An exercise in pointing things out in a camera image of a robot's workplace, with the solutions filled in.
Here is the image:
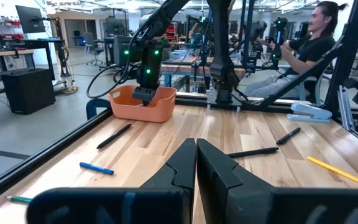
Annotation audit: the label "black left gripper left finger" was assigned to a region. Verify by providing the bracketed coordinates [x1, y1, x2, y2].
[25, 138, 197, 224]

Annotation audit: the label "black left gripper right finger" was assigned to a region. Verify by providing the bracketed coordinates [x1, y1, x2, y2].
[197, 139, 358, 224]

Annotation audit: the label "black pen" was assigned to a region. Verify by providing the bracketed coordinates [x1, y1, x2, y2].
[227, 146, 280, 159]
[96, 123, 132, 150]
[275, 127, 302, 146]

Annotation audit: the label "blue-grey crayon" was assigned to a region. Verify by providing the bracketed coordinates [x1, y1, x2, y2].
[79, 162, 115, 175]

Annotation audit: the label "yellow pencil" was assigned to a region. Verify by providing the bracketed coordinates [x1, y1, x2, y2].
[306, 156, 358, 190]

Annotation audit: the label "green pencil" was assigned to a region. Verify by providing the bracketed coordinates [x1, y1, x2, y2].
[5, 195, 33, 205]

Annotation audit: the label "orange plastic bin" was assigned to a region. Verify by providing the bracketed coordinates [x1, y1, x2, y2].
[108, 85, 178, 123]

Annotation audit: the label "wooden table blue legs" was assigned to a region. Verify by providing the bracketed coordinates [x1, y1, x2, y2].
[161, 63, 247, 94]

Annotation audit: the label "office chair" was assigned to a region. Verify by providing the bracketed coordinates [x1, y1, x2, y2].
[83, 32, 106, 67]

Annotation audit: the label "light grey stapler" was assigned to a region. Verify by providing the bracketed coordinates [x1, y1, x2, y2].
[287, 102, 333, 124]

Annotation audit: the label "black floor cabinet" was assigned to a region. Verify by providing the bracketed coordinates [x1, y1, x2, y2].
[1, 68, 56, 115]

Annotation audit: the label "black desk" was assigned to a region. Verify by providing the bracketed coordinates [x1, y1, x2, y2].
[0, 37, 57, 82]

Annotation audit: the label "silver aluminium bar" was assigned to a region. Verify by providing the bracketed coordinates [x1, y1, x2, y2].
[336, 85, 357, 131]

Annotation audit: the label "black monitor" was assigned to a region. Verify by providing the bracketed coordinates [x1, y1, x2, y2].
[15, 4, 47, 34]

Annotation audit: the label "person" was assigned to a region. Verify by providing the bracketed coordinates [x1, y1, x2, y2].
[244, 0, 349, 98]

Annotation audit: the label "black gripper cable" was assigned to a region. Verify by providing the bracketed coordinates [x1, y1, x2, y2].
[86, 60, 142, 100]

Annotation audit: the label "dark clamp handle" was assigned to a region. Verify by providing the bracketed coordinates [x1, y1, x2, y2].
[85, 98, 113, 121]

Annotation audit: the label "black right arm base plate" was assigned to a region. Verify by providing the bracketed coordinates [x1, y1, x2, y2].
[206, 89, 242, 110]

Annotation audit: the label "black aluminium frame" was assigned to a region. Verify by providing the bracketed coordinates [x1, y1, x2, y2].
[0, 0, 358, 209]

